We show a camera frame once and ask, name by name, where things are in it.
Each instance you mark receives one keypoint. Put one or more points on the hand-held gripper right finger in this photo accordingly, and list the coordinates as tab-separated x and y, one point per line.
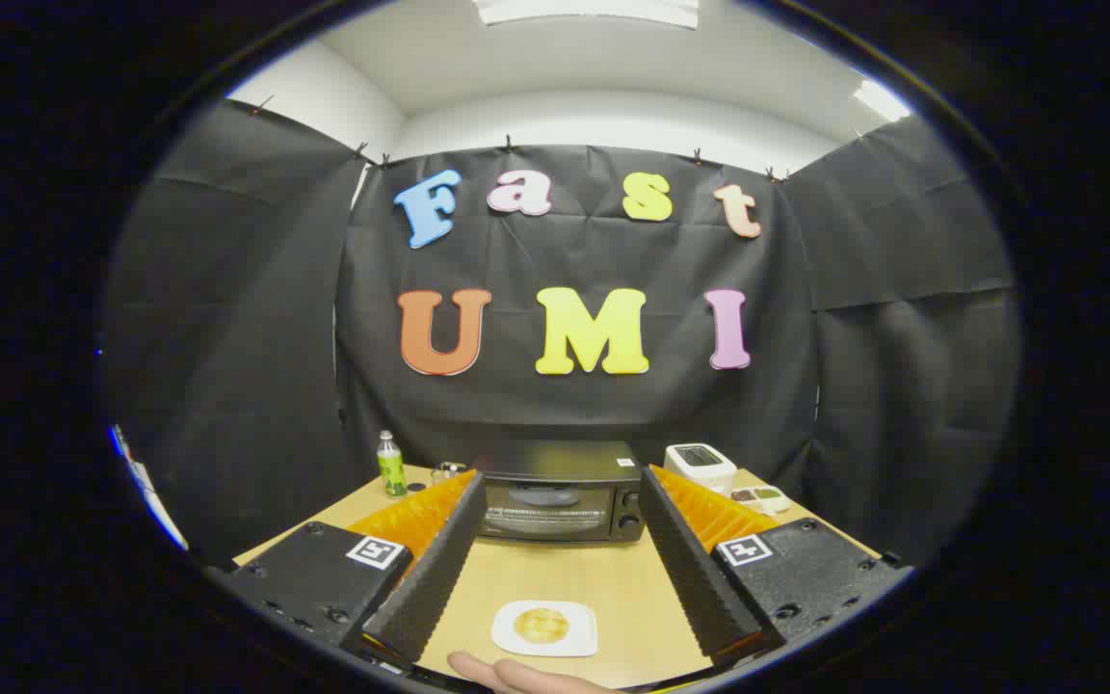
685	564

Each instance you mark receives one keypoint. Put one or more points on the golden bread bun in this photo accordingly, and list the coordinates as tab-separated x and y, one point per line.
542	627

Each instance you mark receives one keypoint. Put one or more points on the long ceiling light panel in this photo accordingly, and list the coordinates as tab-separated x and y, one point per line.
589	10

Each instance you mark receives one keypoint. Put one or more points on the white square plate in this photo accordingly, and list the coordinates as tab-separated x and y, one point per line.
584	631

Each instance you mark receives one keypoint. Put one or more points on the white divided condiment dish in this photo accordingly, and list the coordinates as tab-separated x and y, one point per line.
762	497

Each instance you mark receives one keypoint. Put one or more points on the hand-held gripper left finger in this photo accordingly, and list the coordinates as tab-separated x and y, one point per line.
439	569

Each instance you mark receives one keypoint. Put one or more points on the small ceiling light panel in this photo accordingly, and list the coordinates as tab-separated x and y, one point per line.
881	99

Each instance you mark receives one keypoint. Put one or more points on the black toaster oven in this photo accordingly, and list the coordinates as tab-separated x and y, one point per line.
555	461

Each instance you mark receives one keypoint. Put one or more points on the green label plastic bottle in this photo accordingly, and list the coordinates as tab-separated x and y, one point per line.
391	467

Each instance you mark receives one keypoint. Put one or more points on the white pop-up toaster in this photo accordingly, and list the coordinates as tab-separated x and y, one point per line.
701	467

